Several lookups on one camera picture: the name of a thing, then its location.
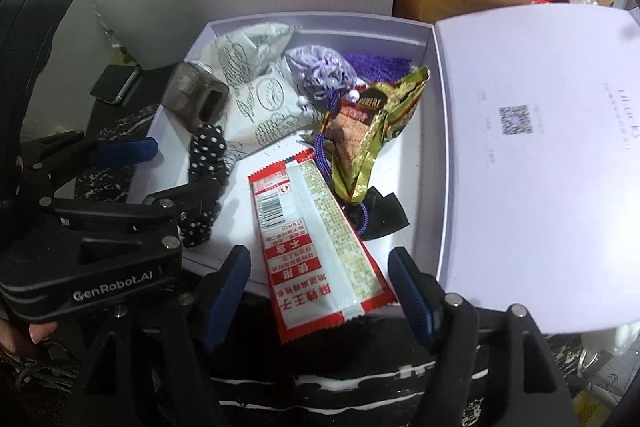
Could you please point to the purple tasselled sachet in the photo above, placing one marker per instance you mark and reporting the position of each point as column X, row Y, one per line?
column 315, row 67

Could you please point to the lavender gift box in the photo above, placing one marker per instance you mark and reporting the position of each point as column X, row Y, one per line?
column 425, row 157

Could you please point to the smartphone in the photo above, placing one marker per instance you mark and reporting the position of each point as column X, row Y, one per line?
column 115, row 84

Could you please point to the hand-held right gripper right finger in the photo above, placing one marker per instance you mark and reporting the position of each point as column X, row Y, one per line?
column 412, row 297

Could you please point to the red white snack packet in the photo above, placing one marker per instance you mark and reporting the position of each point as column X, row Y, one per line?
column 310, row 247

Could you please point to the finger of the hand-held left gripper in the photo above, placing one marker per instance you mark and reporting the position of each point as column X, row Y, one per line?
column 185, row 199
column 125, row 152

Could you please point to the brown translucent block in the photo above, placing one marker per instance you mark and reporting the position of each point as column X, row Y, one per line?
column 187, row 89

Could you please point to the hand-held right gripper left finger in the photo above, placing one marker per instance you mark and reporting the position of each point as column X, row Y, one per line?
column 227, row 297

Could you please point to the person's left hand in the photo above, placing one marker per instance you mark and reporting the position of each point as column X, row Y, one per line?
column 42, row 332

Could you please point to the gold snack packet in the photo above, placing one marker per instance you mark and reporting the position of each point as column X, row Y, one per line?
column 370, row 122

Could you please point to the black polka dot scrunchie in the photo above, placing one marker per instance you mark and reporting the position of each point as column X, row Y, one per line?
column 207, row 152

